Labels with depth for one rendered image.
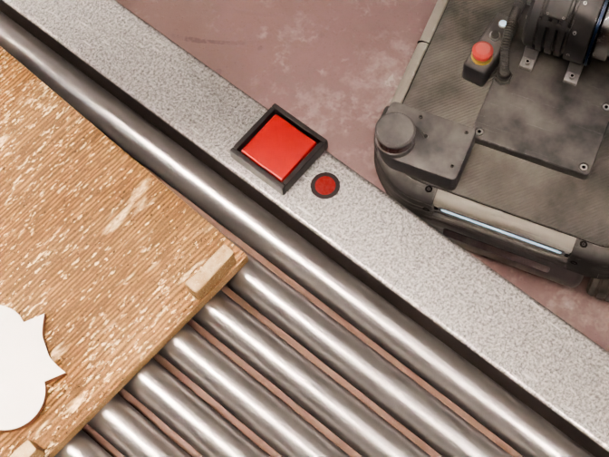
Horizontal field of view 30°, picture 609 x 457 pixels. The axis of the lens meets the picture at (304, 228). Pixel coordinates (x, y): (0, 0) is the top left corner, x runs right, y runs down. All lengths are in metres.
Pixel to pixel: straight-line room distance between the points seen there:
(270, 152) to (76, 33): 0.29
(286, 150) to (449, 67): 0.90
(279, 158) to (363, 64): 1.17
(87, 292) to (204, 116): 0.24
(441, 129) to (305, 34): 0.55
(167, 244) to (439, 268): 0.28
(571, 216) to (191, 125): 0.89
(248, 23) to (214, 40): 0.08
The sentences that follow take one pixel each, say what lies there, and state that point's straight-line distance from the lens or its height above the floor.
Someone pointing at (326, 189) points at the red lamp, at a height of 0.92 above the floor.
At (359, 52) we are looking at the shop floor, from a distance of 2.40.
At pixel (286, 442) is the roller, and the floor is 0.92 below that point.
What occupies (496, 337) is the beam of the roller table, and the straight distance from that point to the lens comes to 1.16.
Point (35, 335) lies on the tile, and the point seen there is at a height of 0.94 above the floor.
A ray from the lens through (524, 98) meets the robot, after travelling 2.05.
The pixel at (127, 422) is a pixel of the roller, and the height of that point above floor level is 0.92.
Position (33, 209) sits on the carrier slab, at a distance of 1.24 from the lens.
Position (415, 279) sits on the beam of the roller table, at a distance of 1.18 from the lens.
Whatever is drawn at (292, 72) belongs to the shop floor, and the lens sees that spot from 2.38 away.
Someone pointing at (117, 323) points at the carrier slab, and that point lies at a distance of 1.17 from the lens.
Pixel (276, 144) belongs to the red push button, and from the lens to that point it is 1.24.
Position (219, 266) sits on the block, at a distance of 1.15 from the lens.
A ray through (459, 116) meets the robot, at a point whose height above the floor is 0.24.
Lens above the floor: 2.01
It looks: 65 degrees down
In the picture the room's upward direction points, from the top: 8 degrees counter-clockwise
